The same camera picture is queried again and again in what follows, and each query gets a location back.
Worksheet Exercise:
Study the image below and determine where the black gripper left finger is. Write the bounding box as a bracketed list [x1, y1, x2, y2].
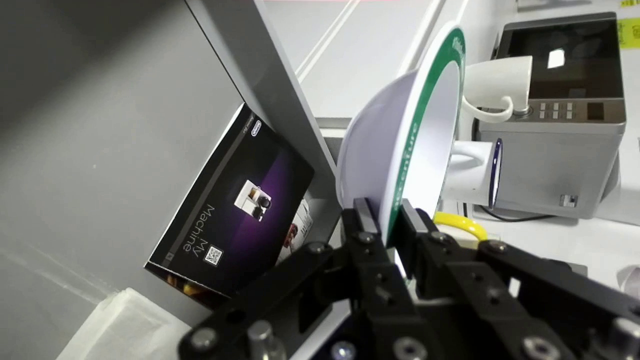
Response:
[178, 196, 429, 360]

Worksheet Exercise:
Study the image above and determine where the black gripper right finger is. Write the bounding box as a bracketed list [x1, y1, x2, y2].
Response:
[395, 206, 640, 360]

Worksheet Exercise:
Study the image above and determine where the green and white bowl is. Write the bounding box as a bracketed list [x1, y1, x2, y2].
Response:
[334, 24, 468, 246]

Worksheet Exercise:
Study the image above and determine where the white mug blue rim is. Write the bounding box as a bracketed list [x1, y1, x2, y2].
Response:
[443, 137, 506, 208]

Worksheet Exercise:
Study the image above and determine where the black purple box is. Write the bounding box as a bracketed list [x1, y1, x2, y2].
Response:
[144, 103, 316, 311]

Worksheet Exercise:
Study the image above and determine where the plain white mug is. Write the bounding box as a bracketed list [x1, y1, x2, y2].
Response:
[465, 55, 536, 124]

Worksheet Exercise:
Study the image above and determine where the black microwave power cable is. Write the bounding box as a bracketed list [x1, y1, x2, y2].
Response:
[477, 205, 556, 225]

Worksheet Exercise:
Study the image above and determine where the yellow green wall sign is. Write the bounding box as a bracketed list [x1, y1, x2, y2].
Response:
[616, 0, 640, 53]

